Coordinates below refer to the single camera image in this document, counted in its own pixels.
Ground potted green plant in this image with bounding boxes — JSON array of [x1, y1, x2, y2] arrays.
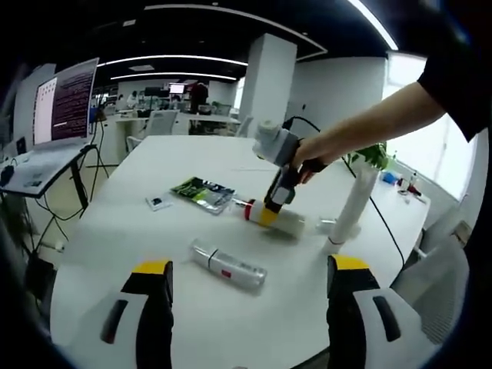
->
[[347, 141, 390, 171]]

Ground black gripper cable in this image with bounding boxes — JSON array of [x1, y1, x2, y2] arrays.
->
[[284, 116, 407, 266]]

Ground white pillar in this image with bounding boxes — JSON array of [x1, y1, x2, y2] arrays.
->
[[238, 33, 299, 138]]

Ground open laptop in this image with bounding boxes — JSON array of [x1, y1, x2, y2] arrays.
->
[[0, 56, 100, 200]]

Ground white bottle yellow band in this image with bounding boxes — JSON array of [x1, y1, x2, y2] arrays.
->
[[189, 237, 269, 290]]

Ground white office chair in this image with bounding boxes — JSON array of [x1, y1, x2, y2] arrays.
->
[[236, 115, 254, 138], [145, 110, 180, 138]]

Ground black laptop stand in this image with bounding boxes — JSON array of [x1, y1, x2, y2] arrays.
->
[[0, 145, 112, 221]]

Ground green skincare sachet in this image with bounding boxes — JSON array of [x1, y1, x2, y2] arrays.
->
[[170, 175, 237, 216]]

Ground grey mesh chair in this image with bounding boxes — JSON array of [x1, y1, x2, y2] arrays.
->
[[390, 229, 472, 347]]

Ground bright window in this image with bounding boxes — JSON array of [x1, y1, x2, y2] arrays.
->
[[384, 52, 481, 201]]

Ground person's right hand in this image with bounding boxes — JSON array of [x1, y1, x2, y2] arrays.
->
[[290, 137, 332, 186]]

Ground clear skincare sachet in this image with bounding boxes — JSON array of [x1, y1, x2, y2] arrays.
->
[[145, 194, 173, 212]]

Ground white skincare tube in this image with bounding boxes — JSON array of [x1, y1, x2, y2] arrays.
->
[[325, 168, 377, 255]]

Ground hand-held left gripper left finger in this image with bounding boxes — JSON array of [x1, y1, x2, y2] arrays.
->
[[98, 258, 175, 369]]

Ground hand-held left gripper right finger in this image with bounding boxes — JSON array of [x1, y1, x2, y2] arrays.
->
[[326, 253, 422, 369]]

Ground small red bottles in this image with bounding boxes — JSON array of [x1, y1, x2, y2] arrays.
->
[[397, 172, 427, 204]]

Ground curved ceiling light strip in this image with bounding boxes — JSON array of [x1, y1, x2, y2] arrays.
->
[[347, 0, 400, 51]]

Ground white skincare bottle red collar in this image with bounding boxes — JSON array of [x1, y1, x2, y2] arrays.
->
[[233, 197, 308, 240]]

